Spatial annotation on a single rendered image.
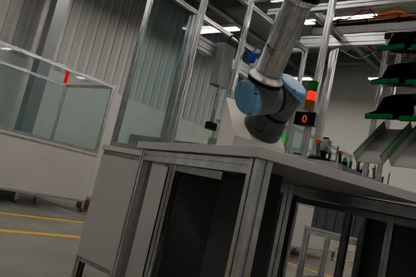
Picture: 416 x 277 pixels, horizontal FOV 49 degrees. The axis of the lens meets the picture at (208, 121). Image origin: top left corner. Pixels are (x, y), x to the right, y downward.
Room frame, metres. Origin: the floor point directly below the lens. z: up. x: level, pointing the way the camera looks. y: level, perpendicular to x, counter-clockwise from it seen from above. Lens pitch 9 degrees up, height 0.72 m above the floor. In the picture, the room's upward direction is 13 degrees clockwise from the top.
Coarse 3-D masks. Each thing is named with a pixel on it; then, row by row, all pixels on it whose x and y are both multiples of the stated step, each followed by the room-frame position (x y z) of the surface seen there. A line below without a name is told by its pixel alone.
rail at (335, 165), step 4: (308, 160) 2.03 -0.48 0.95; (312, 160) 2.01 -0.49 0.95; (316, 160) 2.00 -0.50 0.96; (320, 160) 1.99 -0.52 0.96; (324, 164) 1.97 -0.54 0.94; (328, 164) 1.96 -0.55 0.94; (332, 164) 1.95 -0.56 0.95; (336, 164) 1.94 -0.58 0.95; (340, 164) 1.95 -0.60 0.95; (336, 168) 1.94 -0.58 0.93; (340, 168) 1.95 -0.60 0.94
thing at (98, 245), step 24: (120, 168) 2.77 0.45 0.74; (168, 168) 2.52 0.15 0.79; (96, 192) 2.88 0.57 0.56; (120, 192) 2.73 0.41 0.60; (96, 216) 2.84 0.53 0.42; (120, 216) 2.70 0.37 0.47; (144, 216) 2.57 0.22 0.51; (96, 240) 2.80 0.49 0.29; (144, 240) 2.54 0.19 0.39; (96, 264) 2.79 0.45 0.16; (144, 264) 2.51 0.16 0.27
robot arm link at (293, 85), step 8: (288, 80) 1.52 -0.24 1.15; (296, 80) 1.56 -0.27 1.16; (288, 88) 1.49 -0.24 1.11; (296, 88) 1.50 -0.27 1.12; (304, 88) 1.55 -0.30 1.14; (288, 96) 1.50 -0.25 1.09; (296, 96) 1.50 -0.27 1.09; (304, 96) 1.52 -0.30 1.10; (288, 104) 1.52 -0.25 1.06; (296, 104) 1.54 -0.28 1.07; (280, 112) 1.53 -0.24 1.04; (288, 112) 1.56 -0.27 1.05; (280, 120) 1.58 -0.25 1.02
